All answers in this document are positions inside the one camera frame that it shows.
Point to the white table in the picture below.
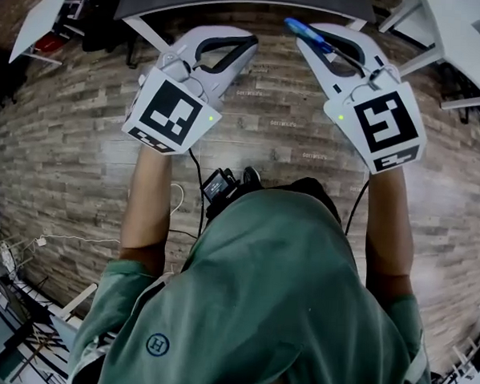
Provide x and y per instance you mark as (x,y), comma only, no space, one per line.
(42,20)
(457,34)

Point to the red object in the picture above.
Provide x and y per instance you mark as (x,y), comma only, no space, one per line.
(51,44)

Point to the person's green shirt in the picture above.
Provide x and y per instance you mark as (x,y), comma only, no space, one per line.
(267,289)

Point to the black device with screen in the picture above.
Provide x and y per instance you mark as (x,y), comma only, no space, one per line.
(218,188)

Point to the person's right forearm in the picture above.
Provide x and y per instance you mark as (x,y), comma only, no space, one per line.
(388,231)

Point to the person's black shoe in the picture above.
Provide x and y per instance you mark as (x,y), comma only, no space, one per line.
(251,176)

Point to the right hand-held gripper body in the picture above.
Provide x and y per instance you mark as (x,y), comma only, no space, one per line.
(388,122)

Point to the person's black trousers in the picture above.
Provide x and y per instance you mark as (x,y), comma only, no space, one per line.
(324,195)

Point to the person's left forearm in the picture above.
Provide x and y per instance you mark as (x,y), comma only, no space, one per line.
(149,206)

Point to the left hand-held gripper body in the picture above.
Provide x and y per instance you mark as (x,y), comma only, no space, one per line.
(170,113)

